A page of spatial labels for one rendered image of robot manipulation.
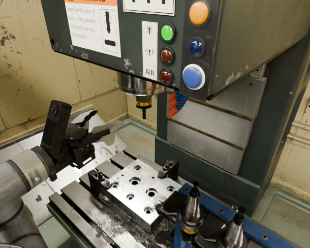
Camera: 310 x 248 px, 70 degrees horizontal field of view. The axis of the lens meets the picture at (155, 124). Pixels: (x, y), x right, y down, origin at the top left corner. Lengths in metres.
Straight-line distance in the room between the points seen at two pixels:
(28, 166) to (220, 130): 0.87
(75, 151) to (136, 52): 0.27
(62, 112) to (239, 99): 0.74
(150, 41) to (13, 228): 0.42
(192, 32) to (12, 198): 0.42
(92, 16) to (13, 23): 1.11
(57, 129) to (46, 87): 1.17
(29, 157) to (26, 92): 1.14
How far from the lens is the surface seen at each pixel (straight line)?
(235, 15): 0.32
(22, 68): 1.58
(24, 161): 0.50
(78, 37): 0.51
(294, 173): 1.61
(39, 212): 1.47
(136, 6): 0.37
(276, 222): 1.54
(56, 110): 0.50
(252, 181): 1.27
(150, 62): 0.37
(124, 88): 0.64
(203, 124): 1.16
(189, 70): 0.31
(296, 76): 0.99
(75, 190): 1.16
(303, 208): 1.68
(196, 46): 0.30
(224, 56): 0.32
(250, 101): 1.01
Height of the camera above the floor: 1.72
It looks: 31 degrees down
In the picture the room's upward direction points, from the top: straight up
